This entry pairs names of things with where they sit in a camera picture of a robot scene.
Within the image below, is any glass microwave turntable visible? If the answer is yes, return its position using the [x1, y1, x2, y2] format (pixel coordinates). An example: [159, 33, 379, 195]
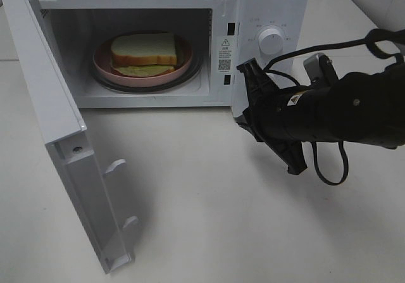
[91, 46, 203, 94]

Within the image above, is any black camera cable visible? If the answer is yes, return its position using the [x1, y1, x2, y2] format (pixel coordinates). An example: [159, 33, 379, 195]
[262, 28, 405, 186]

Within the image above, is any white bread sandwich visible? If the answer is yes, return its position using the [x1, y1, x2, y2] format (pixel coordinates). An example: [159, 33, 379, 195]
[111, 33, 177, 77]

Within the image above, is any upper white power knob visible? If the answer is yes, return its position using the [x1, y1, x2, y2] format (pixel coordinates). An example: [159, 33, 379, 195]
[258, 25, 285, 55]

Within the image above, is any white adjacent table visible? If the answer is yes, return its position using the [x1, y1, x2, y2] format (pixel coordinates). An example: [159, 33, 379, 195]
[294, 0, 405, 63]

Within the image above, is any white microwave door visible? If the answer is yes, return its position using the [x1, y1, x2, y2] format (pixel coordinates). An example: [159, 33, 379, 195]
[3, 0, 139, 273]

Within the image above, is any white microwave oven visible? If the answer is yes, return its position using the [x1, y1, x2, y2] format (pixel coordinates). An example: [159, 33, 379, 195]
[39, 0, 307, 111]

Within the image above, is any pink round plate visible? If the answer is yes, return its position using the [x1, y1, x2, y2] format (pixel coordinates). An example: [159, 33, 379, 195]
[92, 32, 199, 92]

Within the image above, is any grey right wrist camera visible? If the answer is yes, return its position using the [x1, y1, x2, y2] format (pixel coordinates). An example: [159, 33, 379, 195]
[303, 53, 339, 89]

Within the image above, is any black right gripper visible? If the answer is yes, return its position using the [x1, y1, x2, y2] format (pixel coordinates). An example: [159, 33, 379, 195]
[235, 58, 307, 175]

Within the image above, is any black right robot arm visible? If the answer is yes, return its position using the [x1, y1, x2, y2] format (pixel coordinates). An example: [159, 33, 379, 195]
[236, 56, 404, 175]

